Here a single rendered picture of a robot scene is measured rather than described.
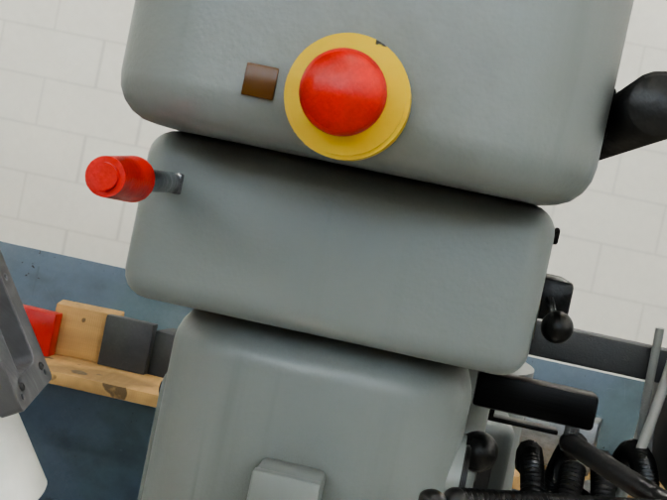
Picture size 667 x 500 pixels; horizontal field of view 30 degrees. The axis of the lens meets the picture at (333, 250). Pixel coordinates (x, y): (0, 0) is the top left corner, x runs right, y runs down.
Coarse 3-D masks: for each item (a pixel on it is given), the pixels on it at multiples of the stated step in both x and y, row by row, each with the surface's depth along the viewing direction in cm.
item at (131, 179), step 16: (96, 160) 58; (112, 160) 58; (128, 160) 59; (144, 160) 62; (96, 176) 57; (112, 176) 57; (128, 176) 58; (144, 176) 61; (160, 176) 66; (176, 176) 70; (96, 192) 58; (112, 192) 58; (128, 192) 59; (144, 192) 61; (176, 192) 71
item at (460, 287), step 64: (192, 192) 71; (256, 192) 71; (320, 192) 70; (384, 192) 70; (448, 192) 70; (128, 256) 72; (192, 256) 71; (256, 256) 71; (320, 256) 71; (384, 256) 70; (448, 256) 70; (512, 256) 70; (256, 320) 72; (320, 320) 71; (384, 320) 70; (448, 320) 70; (512, 320) 70
